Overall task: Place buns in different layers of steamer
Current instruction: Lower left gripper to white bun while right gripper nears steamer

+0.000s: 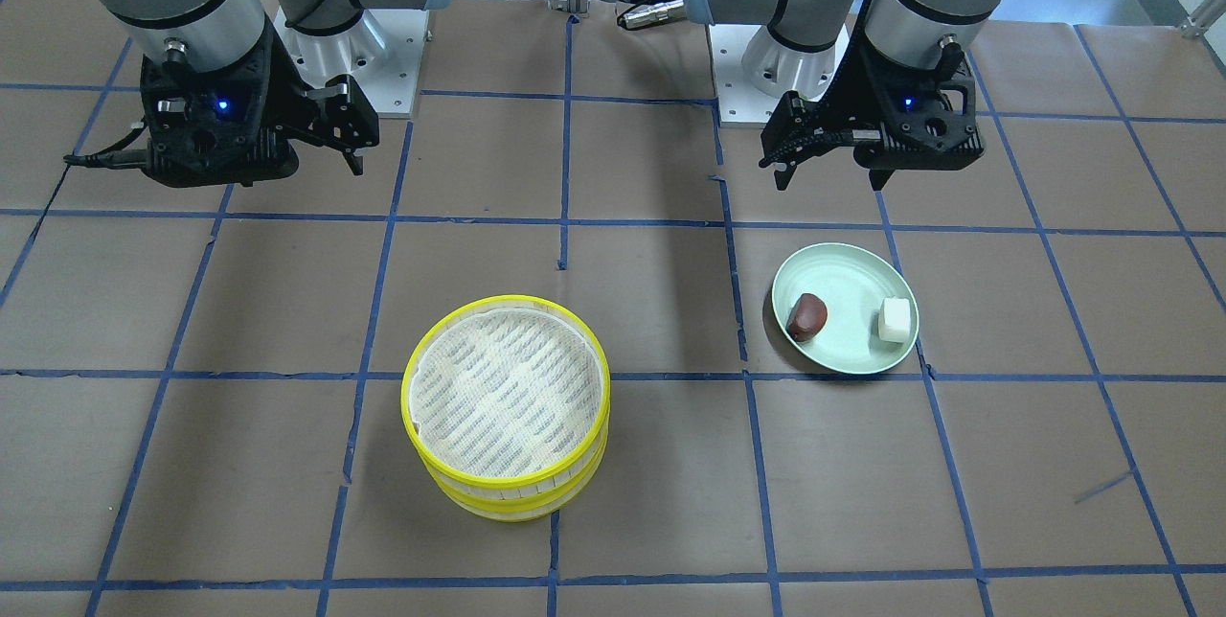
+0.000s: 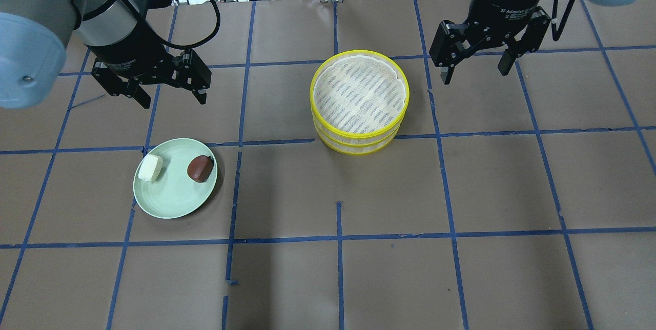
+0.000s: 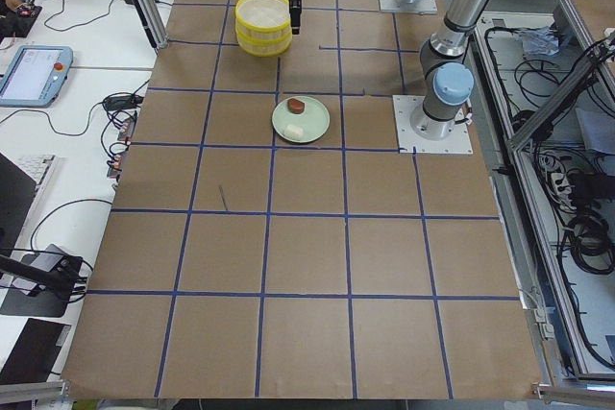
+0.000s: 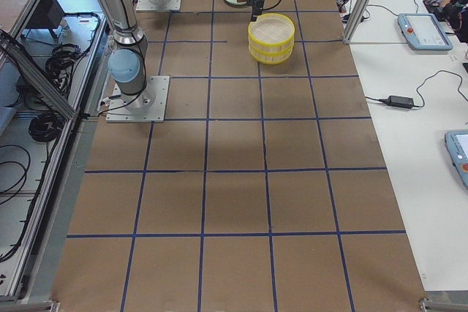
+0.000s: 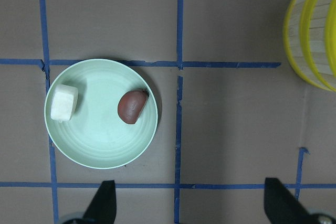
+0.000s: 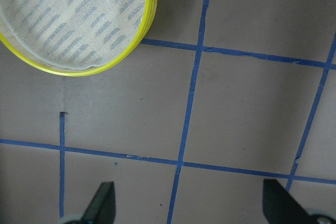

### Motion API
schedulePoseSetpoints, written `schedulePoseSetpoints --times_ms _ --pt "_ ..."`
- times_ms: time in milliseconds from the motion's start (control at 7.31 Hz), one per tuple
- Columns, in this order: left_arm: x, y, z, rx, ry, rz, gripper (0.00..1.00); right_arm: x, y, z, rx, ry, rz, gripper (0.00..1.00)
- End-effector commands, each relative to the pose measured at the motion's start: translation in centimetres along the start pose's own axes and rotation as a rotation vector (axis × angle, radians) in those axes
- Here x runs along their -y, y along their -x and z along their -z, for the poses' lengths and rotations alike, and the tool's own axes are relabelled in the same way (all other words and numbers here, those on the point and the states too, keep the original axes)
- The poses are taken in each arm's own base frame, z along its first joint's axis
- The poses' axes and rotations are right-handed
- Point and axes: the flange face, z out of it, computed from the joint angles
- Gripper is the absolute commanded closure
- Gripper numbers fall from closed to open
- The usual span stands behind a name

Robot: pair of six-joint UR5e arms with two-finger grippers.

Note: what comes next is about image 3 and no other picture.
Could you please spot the yellow steamer layer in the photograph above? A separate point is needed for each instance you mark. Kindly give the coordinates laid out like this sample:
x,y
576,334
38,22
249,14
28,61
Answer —
x,y
264,47
262,19

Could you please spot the brown bun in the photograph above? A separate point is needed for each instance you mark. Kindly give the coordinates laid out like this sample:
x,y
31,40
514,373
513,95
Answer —
x,y
295,105

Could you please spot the white bun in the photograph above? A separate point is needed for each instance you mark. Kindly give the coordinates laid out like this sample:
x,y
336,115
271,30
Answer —
x,y
293,132

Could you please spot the light green plate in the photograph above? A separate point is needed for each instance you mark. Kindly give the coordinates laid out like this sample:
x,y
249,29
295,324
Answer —
x,y
315,120

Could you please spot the black power adapter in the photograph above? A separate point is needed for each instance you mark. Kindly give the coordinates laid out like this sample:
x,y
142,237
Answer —
x,y
122,102

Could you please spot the blue teach pendant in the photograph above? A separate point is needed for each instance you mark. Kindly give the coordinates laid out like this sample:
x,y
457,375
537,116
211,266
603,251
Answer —
x,y
35,76

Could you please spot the white keyboard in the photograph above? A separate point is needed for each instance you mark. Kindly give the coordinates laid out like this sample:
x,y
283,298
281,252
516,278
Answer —
x,y
41,169

